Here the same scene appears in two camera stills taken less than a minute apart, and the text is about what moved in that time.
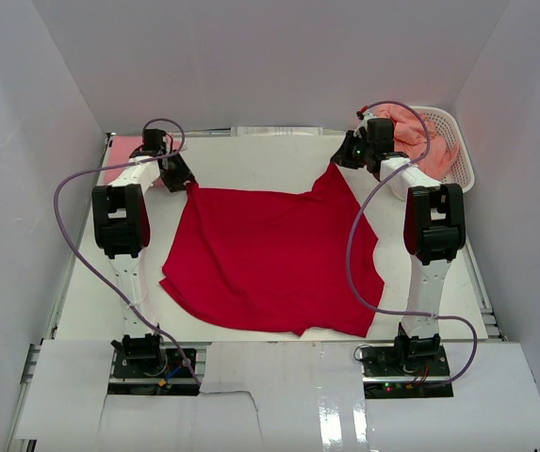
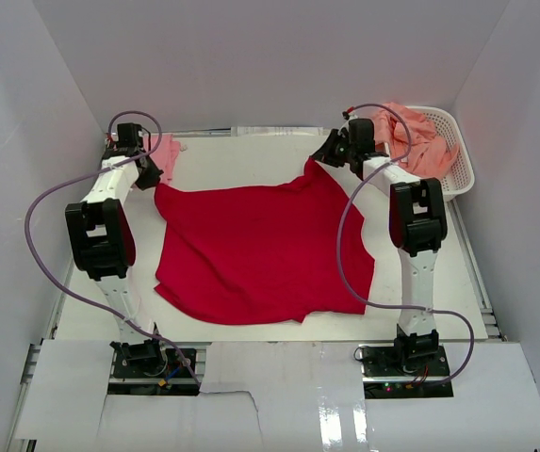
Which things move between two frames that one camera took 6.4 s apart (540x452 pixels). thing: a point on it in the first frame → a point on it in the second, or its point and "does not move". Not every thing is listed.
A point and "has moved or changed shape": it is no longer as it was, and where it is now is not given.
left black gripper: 183,173 → 152,179
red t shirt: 296,260 has moved or changed shape
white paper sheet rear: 277,131 does not move
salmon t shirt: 410,138 does not move
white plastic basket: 463,171 does not move
